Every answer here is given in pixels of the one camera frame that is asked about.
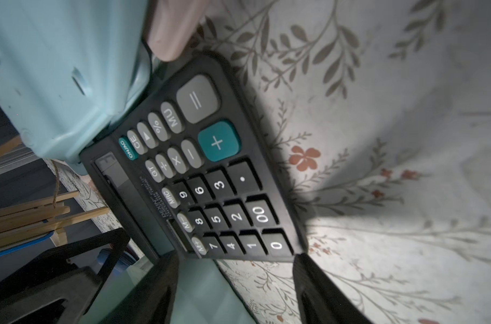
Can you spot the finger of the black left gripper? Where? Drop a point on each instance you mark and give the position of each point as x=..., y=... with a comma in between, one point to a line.
x=49, y=289

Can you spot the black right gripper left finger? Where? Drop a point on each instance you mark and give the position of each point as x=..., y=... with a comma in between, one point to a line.
x=152, y=300

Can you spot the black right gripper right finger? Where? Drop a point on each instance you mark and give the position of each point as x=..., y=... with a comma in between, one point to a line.
x=319, y=300

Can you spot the mint green storage box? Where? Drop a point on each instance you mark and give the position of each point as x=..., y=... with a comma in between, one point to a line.
x=203, y=294

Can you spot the black calculator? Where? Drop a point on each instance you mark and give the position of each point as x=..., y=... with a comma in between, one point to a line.
x=189, y=171

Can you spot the mint green calculator upside down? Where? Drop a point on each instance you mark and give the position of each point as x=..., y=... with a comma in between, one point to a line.
x=69, y=70

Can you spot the pink calculator at back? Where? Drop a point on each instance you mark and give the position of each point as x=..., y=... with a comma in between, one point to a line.
x=169, y=25

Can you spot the blue framed whiteboard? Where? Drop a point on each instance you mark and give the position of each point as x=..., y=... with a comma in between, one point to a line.
x=24, y=244

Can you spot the wooden easel stand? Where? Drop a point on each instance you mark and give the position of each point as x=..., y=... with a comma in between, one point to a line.
x=31, y=219

